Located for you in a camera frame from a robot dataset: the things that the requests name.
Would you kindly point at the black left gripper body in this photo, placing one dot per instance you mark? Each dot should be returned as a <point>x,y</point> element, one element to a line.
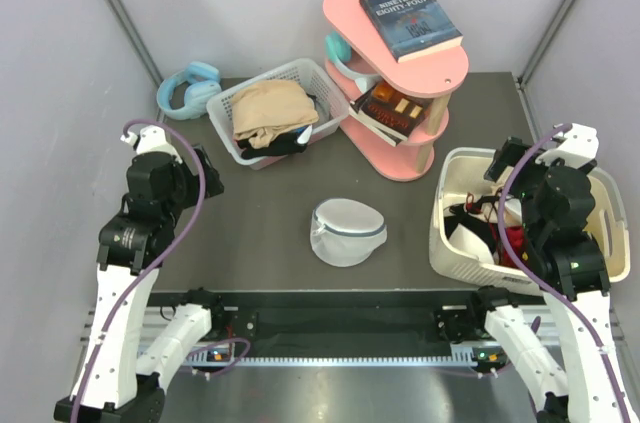
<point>189,190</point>

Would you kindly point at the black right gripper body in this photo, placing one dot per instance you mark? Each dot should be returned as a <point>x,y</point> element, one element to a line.
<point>512,153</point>

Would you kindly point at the white mesh laundry bag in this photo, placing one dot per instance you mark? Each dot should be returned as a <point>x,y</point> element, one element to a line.
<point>345,232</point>

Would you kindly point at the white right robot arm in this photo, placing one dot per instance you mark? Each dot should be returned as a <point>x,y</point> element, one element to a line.
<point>542,214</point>

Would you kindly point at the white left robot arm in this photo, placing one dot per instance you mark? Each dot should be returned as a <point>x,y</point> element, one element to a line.
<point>117,381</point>

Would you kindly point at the cream plastic laundry basket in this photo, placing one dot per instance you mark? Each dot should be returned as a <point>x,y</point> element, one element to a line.
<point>462,173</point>

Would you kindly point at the blue over-ear headphones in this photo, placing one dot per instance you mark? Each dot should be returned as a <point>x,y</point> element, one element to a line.
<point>203,83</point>

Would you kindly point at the black garment in basket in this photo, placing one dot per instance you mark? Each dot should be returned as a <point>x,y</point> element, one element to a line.
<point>282,145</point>

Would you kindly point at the beige folded garment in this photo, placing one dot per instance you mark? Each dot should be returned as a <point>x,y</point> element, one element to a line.
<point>264,110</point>

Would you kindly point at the dark red paperback book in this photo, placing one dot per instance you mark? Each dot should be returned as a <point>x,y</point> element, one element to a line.
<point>390,114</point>

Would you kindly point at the dark blue 1984 book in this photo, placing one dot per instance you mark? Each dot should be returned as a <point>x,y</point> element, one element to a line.
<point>412,29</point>

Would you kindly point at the pink three-tier shelf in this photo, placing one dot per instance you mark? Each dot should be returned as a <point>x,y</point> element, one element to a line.
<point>434,77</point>

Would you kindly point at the teal headphones on shelf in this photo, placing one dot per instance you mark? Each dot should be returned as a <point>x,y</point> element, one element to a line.
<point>339,54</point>

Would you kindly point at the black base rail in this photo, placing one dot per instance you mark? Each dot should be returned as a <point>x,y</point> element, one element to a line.
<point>277,327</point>

